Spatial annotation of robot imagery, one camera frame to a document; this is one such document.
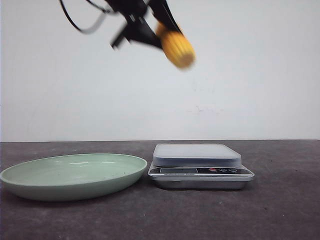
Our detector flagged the black cable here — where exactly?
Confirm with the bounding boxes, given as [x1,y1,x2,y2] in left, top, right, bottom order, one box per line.
[58,0,113,35]

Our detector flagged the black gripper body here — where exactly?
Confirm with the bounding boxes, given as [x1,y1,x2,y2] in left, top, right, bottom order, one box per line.
[107,0,149,49]

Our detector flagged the yellow corn cob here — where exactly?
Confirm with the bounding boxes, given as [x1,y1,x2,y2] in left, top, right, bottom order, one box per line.
[155,21,196,70]

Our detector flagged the black gripper claw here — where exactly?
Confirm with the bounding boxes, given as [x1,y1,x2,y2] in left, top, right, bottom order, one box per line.
[128,17,163,50]
[149,0,183,34]

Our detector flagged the light green plate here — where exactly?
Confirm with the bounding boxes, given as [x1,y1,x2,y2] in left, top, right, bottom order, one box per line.
[0,153,148,202]

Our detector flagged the silver digital kitchen scale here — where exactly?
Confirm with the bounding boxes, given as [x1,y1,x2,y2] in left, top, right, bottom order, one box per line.
[148,143,255,190]

